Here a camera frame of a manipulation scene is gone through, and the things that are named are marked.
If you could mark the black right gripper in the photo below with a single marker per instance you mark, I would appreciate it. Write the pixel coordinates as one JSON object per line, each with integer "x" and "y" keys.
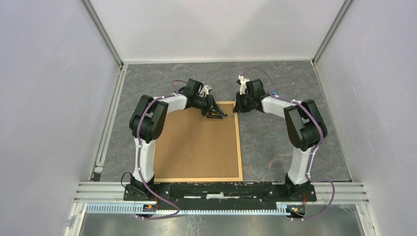
{"x": 238, "y": 108}

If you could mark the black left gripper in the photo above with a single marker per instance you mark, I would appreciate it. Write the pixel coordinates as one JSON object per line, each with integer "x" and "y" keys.
{"x": 212, "y": 106}

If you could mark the wooden picture frame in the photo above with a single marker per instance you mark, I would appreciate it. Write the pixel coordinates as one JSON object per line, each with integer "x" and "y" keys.
{"x": 193, "y": 148}

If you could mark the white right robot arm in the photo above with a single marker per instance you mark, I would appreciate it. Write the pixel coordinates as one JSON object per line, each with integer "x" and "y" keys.
{"x": 305, "y": 127}

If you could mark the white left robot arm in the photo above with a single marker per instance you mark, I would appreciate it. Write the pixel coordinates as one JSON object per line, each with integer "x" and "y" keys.
{"x": 148, "y": 119}

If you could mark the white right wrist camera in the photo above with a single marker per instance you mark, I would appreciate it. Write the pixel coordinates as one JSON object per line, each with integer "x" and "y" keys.
{"x": 242, "y": 82}

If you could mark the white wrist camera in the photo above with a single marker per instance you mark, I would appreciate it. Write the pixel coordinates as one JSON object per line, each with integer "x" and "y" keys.
{"x": 242, "y": 82}
{"x": 205, "y": 91}

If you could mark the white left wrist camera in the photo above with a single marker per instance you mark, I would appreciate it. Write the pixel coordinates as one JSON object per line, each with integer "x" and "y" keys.
{"x": 205, "y": 91}

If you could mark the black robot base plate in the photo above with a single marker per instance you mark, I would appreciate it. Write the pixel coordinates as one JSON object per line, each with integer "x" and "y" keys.
{"x": 220, "y": 195}

